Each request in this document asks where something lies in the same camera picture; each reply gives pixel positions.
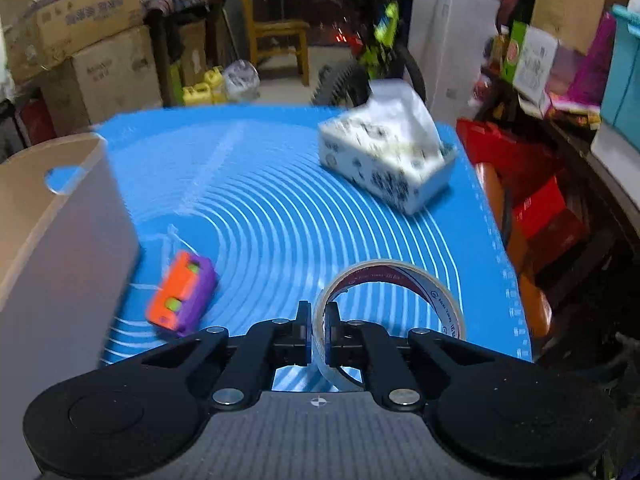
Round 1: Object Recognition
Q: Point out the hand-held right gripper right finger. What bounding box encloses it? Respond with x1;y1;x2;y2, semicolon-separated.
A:
324;302;532;409

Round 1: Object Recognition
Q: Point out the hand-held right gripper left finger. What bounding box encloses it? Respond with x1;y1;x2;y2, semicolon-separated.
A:
102;301;314;409

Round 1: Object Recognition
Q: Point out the clear packing tape roll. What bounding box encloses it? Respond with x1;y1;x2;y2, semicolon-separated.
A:
312;258;469;392

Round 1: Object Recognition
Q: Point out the beige plastic storage bin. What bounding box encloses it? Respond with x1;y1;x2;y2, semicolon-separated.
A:
0;132;142;461

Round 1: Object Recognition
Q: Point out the orange purple plastic toy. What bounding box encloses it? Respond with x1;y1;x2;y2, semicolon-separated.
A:
144;251;220;337

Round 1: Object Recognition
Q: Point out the blue silicone baking mat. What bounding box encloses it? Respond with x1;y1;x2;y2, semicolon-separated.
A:
92;104;534;394

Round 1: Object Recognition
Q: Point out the white printed tissue box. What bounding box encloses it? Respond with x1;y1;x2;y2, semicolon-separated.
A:
317;78;459;216

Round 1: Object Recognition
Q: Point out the stack of red gift boxes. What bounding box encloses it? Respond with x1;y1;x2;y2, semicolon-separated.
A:
455;117;592;282

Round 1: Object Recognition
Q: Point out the tied white plastic bag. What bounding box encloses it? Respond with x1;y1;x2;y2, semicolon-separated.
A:
222;58;261;102

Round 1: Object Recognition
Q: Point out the yellow plastic jug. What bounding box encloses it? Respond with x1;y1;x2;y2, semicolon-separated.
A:
181;82;214;107
202;67;229;104

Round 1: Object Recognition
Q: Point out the green black bicycle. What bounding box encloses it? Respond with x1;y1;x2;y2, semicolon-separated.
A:
309;0;427;109

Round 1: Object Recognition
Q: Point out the dark wooden side table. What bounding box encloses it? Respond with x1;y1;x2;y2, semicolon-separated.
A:
474;74;640;362

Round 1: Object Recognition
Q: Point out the wooden chair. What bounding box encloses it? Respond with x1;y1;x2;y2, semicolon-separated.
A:
234;0;312;87

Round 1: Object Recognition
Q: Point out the white refrigerator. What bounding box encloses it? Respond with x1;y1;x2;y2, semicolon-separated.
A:
407;0;507;122

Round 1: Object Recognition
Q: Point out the large stacked cardboard box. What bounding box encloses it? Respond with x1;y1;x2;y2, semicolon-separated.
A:
39;24;164;129

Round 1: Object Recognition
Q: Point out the green white carton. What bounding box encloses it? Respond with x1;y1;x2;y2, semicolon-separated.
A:
499;19;559;107

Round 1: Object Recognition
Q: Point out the white foam box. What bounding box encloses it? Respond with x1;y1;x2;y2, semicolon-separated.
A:
589;121;640;167

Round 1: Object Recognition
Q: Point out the open cardboard box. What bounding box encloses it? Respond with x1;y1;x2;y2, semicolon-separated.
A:
0;0;144;84

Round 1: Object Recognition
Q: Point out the teal plastic storage box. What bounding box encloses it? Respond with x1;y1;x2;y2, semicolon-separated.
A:
599;3;640;134

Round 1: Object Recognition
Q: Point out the plain tall cardboard box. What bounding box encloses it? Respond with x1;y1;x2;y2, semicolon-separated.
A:
530;0;624;57

